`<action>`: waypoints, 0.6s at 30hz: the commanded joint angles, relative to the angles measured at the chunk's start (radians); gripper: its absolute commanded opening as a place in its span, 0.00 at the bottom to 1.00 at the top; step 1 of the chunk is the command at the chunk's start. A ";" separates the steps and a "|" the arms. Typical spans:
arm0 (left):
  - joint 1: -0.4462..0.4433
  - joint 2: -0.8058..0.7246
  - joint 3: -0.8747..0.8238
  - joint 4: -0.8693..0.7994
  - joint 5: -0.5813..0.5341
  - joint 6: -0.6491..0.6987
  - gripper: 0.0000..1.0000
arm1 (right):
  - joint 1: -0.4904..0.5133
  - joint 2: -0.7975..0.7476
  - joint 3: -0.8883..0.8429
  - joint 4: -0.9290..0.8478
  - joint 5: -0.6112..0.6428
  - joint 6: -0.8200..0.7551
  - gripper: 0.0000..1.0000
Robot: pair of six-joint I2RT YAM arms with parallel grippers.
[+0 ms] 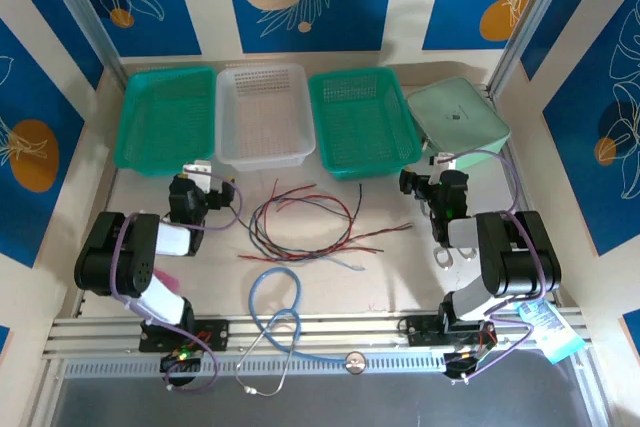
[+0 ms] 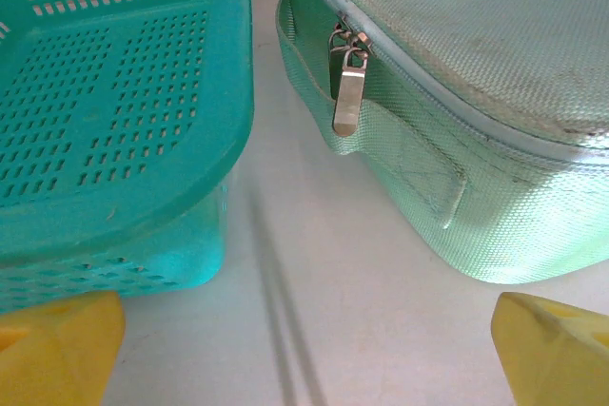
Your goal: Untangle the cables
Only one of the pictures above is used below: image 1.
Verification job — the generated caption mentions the red wire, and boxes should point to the red wire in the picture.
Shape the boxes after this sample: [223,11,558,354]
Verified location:
[269,244,385,261]
[238,223,414,263]
[252,184,354,248]

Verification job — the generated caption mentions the teal plastic basket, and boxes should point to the teal plastic basket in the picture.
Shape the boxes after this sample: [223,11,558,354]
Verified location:
[113,66,217,177]
[308,66,424,181]

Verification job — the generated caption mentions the pink pill box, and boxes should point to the pink pill box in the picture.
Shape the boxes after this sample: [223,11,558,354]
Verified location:
[152,269,180,293]

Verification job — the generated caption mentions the white plastic basket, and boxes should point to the white plastic basket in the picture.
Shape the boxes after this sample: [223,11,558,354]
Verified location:
[214,63,317,173]

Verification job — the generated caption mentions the teal snack packet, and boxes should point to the teal snack packet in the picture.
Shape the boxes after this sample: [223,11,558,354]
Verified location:
[514,299,587,366]

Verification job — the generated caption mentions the blue stethoscope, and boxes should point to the blue stethoscope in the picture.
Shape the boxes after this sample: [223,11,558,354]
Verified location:
[234,266,367,397]

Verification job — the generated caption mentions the dark grey metal panel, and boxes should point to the dark grey metal panel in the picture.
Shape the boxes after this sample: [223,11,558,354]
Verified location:
[49,374,596,427]

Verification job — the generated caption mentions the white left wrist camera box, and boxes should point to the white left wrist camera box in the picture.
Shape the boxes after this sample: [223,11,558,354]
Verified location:
[183,159,214,189]

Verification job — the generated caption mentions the clear-handled metal tongs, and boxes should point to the clear-handled metal tongs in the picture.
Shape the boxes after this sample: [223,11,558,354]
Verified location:
[418,194,477,271]

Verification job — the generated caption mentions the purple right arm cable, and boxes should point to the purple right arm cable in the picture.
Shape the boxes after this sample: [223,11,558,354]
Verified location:
[434,149,549,383]

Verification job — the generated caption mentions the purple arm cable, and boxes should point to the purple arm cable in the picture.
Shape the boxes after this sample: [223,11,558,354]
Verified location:
[434,149,549,383]
[110,171,245,393]

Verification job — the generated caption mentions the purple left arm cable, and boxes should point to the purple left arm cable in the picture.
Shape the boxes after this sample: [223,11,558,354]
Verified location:
[110,171,245,393]

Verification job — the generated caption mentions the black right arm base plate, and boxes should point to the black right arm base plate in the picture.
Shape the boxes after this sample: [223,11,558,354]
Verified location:
[399,315,501,348]

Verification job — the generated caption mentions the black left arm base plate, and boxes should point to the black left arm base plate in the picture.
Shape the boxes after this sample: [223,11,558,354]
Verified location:
[138,317,231,353]

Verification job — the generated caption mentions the aluminium frame rail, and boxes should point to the aluminium frame rail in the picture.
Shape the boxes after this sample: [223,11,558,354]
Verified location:
[42,314,594,361]

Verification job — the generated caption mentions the grey slotted cable duct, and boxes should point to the grey slotted cable duct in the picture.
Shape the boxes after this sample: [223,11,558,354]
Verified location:
[62,351,449,379]

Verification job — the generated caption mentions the aluminium corner post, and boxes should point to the aluminium corner post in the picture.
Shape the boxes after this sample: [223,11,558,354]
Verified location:
[37,0,126,83]
[487,0,576,94]

